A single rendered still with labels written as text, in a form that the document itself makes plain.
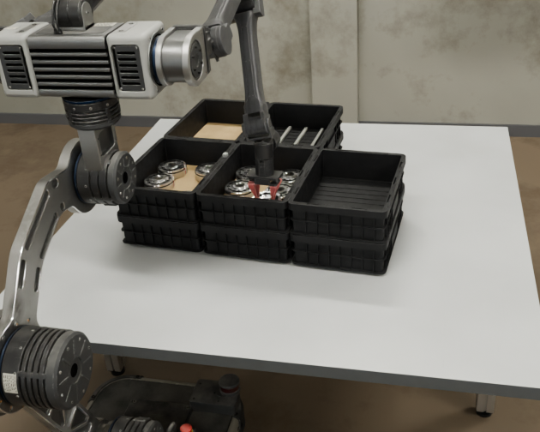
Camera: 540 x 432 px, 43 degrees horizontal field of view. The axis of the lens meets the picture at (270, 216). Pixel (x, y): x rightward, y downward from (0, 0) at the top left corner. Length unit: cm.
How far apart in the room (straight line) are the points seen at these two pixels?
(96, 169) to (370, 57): 311
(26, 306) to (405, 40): 343
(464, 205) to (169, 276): 106
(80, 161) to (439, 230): 119
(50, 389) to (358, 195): 119
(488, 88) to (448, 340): 301
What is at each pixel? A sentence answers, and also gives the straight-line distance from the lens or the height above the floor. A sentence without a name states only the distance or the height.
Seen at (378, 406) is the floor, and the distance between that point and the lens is 271.
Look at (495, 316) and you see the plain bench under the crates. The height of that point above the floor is 70.
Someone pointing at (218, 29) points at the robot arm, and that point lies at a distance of 182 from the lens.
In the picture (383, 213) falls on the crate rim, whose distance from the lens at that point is 201.
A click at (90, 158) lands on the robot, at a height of 121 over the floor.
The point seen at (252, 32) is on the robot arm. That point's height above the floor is 137.
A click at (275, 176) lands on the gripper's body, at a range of 212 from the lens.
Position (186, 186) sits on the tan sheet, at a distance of 244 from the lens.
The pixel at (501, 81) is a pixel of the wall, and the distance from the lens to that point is 473.
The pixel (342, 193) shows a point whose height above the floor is 83.
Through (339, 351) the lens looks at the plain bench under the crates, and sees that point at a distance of 186.
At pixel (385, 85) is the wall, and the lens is 473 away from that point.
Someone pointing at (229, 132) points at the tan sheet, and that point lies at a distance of 284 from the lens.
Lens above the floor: 193
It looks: 30 degrees down
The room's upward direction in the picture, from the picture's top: 4 degrees counter-clockwise
